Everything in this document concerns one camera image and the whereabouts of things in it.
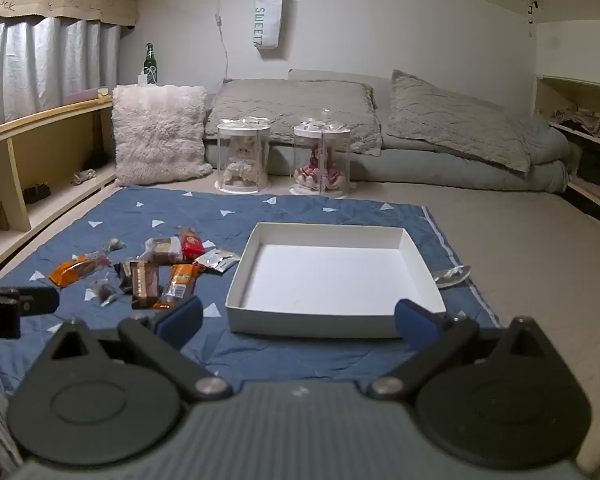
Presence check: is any pile of clothes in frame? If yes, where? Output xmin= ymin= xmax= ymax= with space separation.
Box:
xmin=550 ymin=105 xmax=600 ymax=138

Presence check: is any white hanging tote bag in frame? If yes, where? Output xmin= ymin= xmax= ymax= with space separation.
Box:
xmin=252 ymin=0 xmax=284 ymax=50

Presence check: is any small silver snack packet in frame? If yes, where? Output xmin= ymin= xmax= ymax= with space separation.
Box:
xmin=194 ymin=247 xmax=241 ymax=274

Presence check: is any pink flat box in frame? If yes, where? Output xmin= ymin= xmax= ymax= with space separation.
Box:
xmin=67 ymin=87 xmax=112 ymax=103

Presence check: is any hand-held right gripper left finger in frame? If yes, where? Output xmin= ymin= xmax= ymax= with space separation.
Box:
xmin=45 ymin=296 xmax=232 ymax=403

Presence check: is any clear case with red doll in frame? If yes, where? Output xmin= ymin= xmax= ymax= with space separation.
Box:
xmin=292 ymin=120 xmax=352 ymax=197

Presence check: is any fluffy cream cushion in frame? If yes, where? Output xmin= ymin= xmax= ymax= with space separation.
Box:
xmin=111 ymin=84 xmax=208 ymax=187

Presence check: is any grey curtain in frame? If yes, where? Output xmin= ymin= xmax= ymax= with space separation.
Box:
xmin=0 ymin=16 xmax=122 ymax=133

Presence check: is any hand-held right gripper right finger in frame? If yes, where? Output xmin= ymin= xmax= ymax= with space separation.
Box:
xmin=370 ymin=299 xmax=556 ymax=401

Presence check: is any blue blanket with white triangles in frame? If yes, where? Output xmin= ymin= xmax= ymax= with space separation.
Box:
xmin=0 ymin=185 xmax=503 ymax=396

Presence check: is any grey quilted pillow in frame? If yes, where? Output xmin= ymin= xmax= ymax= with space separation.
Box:
xmin=385 ymin=70 xmax=531 ymax=173

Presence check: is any white cardboard box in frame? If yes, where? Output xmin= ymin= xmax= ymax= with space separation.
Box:
xmin=225 ymin=222 xmax=446 ymax=339

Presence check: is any wooden wall shelf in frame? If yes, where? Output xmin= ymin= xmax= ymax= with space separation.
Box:
xmin=535 ymin=75 xmax=600 ymax=233

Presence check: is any brown chocolate bar packet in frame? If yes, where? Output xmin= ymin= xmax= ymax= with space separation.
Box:
xmin=130 ymin=261 xmax=161 ymax=309

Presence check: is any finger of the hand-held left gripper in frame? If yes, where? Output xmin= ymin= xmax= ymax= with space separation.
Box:
xmin=0 ymin=284 xmax=61 ymax=317

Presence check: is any clear case with cream doll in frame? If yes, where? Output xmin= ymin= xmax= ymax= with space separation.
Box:
xmin=216 ymin=117 xmax=272 ymax=195

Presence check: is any white hanging cable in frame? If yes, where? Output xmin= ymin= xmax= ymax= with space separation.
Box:
xmin=211 ymin=0 xmax=231 ymax=83

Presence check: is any red nut snack packet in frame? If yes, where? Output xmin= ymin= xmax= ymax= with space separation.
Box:
xmin=175 ymin=227 xmax=216 ymax=260

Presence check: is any wide grey pillow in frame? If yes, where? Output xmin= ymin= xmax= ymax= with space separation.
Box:
xmin=203 ymin=79 xmax=383 ymax=157

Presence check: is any white cookie packet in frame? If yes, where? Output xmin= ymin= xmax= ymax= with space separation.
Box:
xmin=142 ymin=236 xmax=185 ymax=265

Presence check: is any curved wooden shelf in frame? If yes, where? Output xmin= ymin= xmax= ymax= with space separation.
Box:
xmin=0 ymin=92 xmax=118 ymax=266

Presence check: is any small shiny silver object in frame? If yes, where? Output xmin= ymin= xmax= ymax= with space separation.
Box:
xmin=432 ymin=265 xmax=473 ymax=289

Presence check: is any narrow orange bar packet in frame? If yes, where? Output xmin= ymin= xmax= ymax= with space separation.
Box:
xmin=153 ymin=264 xmax=200 ymax=309

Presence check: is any dark clear-wrapped cookie packet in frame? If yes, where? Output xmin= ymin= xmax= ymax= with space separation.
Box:
xmin=118 ymin=260 xmax=135 ymax=294

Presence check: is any green glass bottle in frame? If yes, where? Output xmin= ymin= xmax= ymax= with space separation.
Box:
xmin=142 ymin=42 xmax=159 ymax=85

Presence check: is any wide orange snack packet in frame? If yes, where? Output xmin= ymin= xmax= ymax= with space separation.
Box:
xmin=48 ymin=255 xmax=112 ymax=288

